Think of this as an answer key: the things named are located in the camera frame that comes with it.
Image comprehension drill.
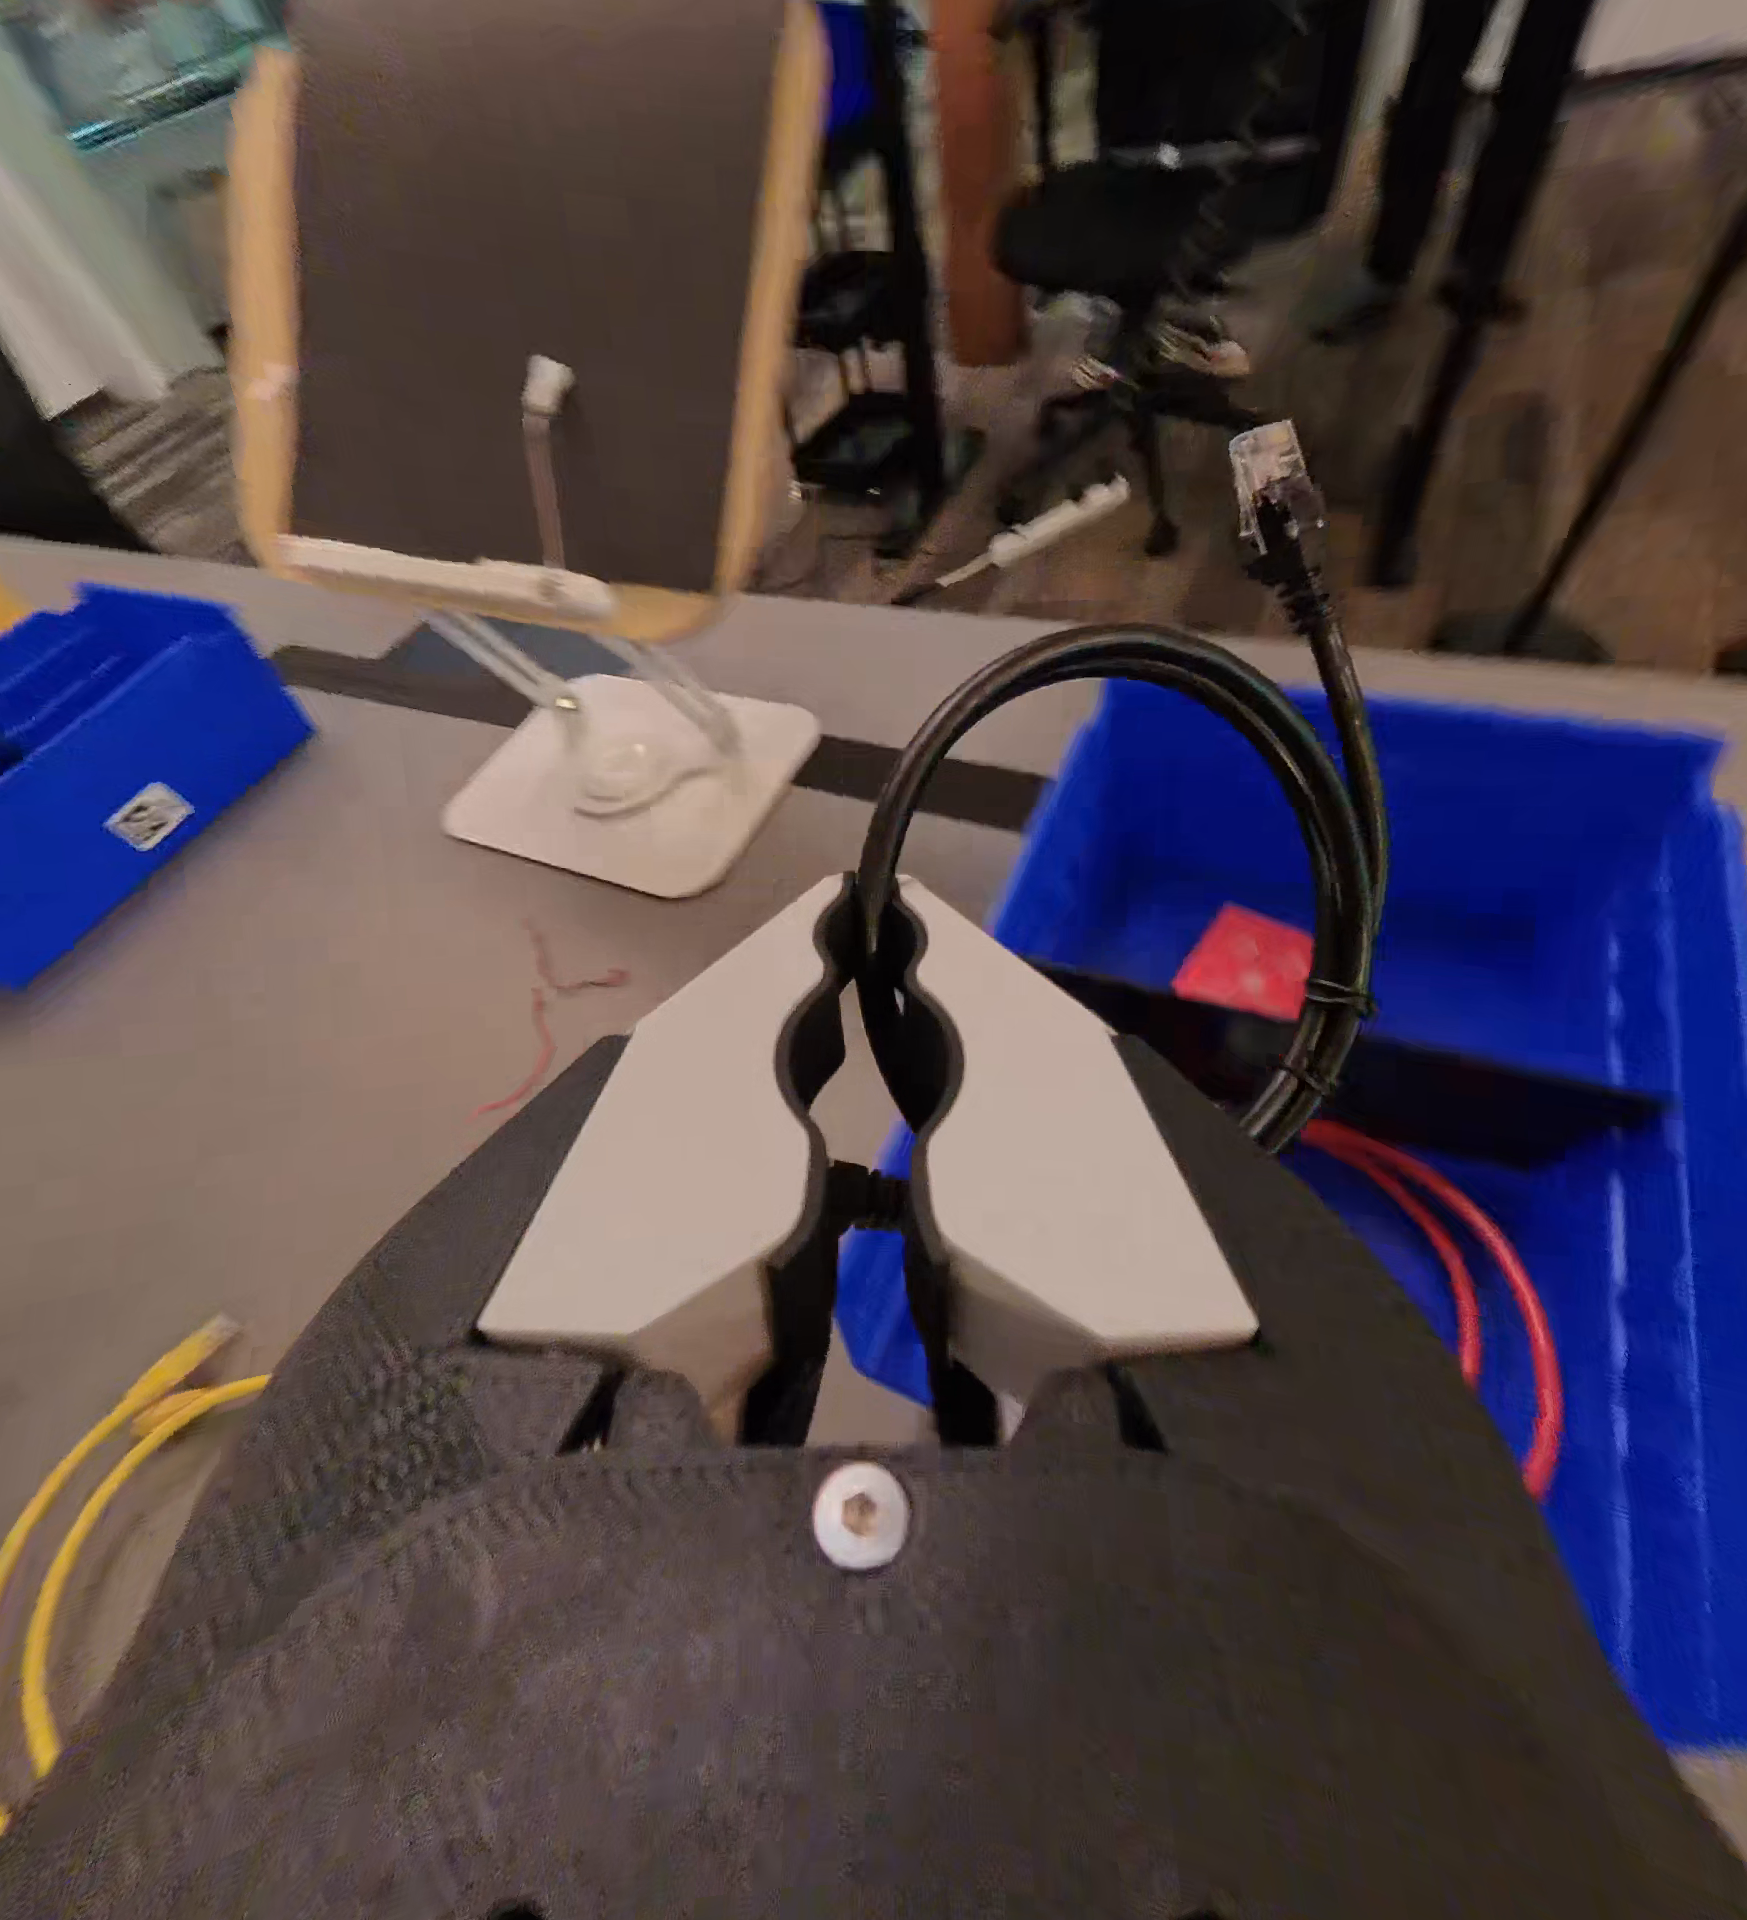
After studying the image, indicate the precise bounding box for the red ethernet coupler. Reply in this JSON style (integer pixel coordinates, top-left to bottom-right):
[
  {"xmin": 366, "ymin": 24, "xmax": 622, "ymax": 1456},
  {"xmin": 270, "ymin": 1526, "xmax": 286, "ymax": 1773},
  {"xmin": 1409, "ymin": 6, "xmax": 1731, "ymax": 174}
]
[{"xmin": 1172, "ymin": 905, "xmax": 1322, "ymax": 1026}]

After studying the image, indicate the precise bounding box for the yellow ethernet cable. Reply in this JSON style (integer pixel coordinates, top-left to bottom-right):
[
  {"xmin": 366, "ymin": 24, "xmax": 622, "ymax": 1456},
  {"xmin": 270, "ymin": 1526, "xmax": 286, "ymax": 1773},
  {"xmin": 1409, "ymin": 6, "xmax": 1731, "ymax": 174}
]
[{"xmin": 0, "ymin": 1312, "xmax": 274, "ymax": 1848}]

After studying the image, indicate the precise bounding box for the dark table with wooden edge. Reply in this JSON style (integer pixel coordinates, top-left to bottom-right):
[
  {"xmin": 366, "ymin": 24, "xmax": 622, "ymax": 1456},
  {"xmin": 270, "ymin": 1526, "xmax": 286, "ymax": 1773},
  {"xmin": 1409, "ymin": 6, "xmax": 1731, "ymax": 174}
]
[{"xmin": 226, "ymin": 0, "xmax": 834, "ymax": 649}]

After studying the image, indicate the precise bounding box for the white plastic bar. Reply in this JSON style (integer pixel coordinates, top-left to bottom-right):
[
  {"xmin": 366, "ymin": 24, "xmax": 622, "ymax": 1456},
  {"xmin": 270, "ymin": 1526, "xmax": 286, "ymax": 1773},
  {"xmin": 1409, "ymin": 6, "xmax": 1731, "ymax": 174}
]
[{"xmin": 273, "ymin": 532, "xmax": 622, "ymax": 628}]

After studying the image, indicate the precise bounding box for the black ethernet cable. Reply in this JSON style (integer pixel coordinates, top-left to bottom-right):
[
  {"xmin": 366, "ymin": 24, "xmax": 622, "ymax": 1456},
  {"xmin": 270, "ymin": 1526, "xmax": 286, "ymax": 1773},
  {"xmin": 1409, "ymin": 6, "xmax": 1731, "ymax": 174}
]
[{"xmin": 789, "ymin": 420, "xmax": 1395, "ymax": 1446}]

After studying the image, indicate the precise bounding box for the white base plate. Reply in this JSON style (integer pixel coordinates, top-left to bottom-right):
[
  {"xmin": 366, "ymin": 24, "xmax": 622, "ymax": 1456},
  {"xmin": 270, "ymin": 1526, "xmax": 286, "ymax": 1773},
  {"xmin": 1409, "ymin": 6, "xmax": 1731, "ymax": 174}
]
[{"xmin": 438, "ymin": 671, "xmax": 825, "ymax": 906}]

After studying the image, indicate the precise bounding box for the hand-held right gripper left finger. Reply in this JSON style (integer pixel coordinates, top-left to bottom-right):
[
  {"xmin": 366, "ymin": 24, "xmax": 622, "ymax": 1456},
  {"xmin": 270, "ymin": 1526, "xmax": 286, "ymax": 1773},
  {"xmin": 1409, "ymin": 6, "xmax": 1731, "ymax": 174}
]
[{"xmin": 476, "ymin": 872, "xmax": 868, "ymax": 1446}]

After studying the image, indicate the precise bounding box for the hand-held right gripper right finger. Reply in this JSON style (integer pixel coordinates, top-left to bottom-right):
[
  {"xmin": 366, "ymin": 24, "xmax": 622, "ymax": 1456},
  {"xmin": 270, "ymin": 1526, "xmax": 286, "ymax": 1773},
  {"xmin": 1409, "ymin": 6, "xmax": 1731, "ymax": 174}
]
[{"xmin": 872, "ymin": 878, "xmax": 1260, "ymax": 1446}]

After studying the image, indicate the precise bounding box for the red twist tie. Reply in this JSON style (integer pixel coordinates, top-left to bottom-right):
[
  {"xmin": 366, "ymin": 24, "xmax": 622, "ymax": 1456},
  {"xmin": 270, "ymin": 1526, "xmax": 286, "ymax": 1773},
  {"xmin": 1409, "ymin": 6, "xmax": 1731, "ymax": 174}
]
[{"xmin": 479, "ymin": 918, "xmax": 635, "ymax": 1120}]

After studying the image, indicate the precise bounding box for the blue plastic bin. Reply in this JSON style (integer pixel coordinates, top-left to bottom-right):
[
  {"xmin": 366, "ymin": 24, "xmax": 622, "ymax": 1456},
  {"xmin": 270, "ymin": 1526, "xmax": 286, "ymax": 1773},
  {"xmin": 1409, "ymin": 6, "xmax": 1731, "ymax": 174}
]
[
  {"xmin": 0, "ymin": 584, "xmax": 316, "ymax": 995},
  {"xmin": 835, "ymin": 677, "xmax": 1747, "ymax": 1752}
]

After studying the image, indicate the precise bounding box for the black office chair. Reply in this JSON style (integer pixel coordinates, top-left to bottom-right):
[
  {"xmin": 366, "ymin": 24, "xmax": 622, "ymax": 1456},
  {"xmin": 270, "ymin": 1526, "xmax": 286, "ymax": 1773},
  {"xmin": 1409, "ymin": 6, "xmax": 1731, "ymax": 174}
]
[{"xmin": 994, "ymin": 0, "xmax": 1334, "ymax": 561}]

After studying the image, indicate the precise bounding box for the white power strip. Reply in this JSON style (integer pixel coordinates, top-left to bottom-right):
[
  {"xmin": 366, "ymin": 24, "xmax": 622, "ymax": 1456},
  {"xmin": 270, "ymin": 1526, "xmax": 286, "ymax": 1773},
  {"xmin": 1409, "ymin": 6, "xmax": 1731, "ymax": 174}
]
[{"xmin": 893, "ymin": 476, "xmax": 1137, "ymax": 605}]

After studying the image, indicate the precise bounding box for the red ethernet cable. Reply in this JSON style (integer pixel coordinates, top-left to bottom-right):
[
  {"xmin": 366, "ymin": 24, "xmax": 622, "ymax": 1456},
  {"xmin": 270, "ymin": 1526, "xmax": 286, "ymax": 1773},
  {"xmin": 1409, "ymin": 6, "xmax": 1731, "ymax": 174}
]
[{"xmin": 1296, "ymin": 1118, "xmax": 1568, "ymax": 1506}]

